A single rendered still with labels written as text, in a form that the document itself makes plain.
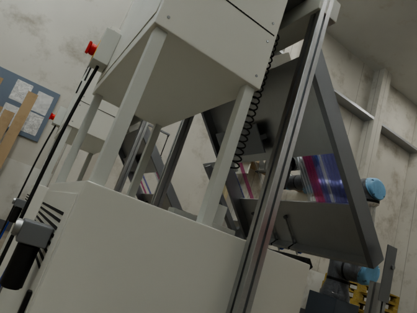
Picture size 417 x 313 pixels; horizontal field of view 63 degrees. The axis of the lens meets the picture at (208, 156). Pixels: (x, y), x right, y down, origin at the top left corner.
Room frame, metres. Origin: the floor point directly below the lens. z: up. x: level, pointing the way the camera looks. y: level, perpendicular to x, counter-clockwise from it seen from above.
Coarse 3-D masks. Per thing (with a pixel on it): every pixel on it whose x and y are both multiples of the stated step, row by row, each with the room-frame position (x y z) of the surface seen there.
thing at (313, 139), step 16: (288, 64) 1.00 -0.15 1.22; (272, 80) 1.09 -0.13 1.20; (288, 80) 1.03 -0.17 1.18; (256, 96) 1.20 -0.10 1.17; (272, 96) 1.13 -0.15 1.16; (224, 112) 1.42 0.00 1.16; (256, 112) 1.24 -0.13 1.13; (272, 112) 1.17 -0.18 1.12; (304, 112) 1.04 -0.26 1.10; (320, 112) 0.99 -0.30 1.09; (224, 128) 1.48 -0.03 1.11; (256, 128) 1.23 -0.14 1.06; (272, 128) 1.21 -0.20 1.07; (304, 128) 1.08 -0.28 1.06; (320, 128) 1.02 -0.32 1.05; (240, 144) 1.37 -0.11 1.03; (256, 144) 1.28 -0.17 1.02; (272, 144) 1.25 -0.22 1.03; (304, 144) 1.12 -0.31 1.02; (320, 144) 1.06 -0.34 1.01; (256, 160) 1.39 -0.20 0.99
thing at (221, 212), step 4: (220, 204) 1.87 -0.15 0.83; (220, 208) 1.87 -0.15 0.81; (224, 208) 1.88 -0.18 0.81; (216, 212) 1.87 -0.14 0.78; (220, 212) 1.88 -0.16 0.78; (224, 212) 1.89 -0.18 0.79; (216, 216) 1.87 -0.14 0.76; (220, 216) 1.88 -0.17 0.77; (224, 216) 1.89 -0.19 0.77; (216, 220) 1.87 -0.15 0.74; (220, 220) 1.88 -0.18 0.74; (220, 224) 1.89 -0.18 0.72
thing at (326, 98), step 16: (320, 64) 0.89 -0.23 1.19; (320, 80) 0.90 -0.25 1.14; (320, 96) 0.92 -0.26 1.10; (336, 112) 0.94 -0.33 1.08; (336, 128) 0.95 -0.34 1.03; (336, 144) 0.96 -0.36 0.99; (336, 160) 0.99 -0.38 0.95; (352, 160) 1.00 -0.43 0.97; (352, 176) 1.00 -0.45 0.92; (352, 192) 1.01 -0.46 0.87; (352, 208) 1.03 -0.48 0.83; (368, 208) 1.05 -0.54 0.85; (368, 224) 1.06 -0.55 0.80; (368, 240) 1.06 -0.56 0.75; (368, 256) 1.08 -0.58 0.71
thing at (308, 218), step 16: (288, 208) 1.36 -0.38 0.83; (304, 208) 1.28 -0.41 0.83; (320, 208) 1.21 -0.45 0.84; (336, 208) 1.14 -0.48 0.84; (304, 224) 1.33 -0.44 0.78; (320, 224) 1.25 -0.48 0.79; (336, 224) 1.18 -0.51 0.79; (352, 224) 1.12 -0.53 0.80; (288, 240) 1.47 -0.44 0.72; (304, 240) 1.38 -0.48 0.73; (320, 240) 1.29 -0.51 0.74; (336, 240) 1.22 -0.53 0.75; (352, 240) 1.15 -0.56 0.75
